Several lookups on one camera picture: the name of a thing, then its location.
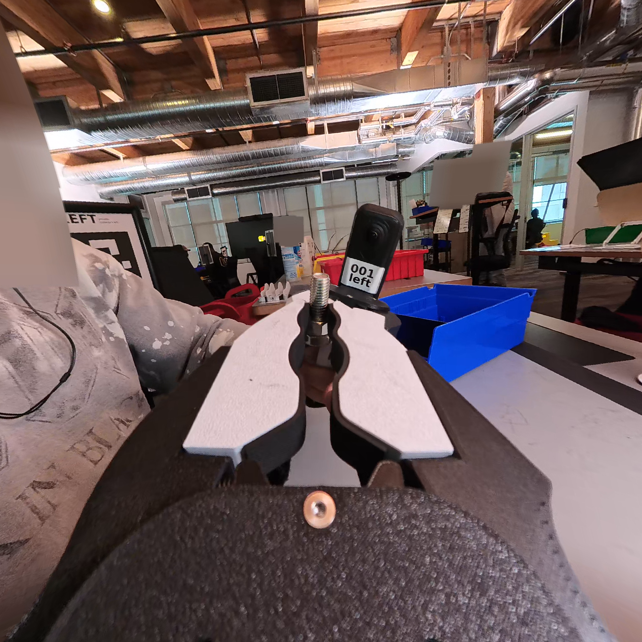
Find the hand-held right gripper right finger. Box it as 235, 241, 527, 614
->
328, 298, 455, 462

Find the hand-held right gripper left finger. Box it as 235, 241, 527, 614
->
182, 293, 308, 464

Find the steel hex bolt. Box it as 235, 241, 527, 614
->
302, 273, 333, 348

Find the blue plastic bin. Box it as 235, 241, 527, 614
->
379, 283, 537, 383

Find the person's left hand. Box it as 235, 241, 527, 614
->
302, 358, 336, 409

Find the red parts bin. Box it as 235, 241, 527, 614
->
320, 249, 430, 285

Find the black floor lamp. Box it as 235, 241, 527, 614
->
385, 172, 413, 236

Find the red tote bag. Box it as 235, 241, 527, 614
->
200, 282, 261, 327

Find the rack of white printed parts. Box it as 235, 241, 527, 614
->
257, 281, 293, 305

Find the black office chair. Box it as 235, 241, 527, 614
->
464, 192, 520, 287

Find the black display screen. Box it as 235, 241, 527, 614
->
226, 215, 276, 261

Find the air vent grille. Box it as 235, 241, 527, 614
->
245, 68, 311, 107

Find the wooden top desk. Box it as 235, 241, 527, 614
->
519, 242, 642, 323

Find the framed marker board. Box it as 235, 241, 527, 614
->
63, 201, 157, 294

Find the green plastic bin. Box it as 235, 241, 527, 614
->
584, 223, 642, 247

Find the red storage bin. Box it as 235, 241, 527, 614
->
577, 305, 642, 344

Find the black board document stand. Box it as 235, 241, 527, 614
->
577, 137, 642, 249

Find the silver air duct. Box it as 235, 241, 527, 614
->
70, 63, 502, 146
63, 135, 417, 199

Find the black neck cord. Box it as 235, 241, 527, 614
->
0, 288, 77, 420

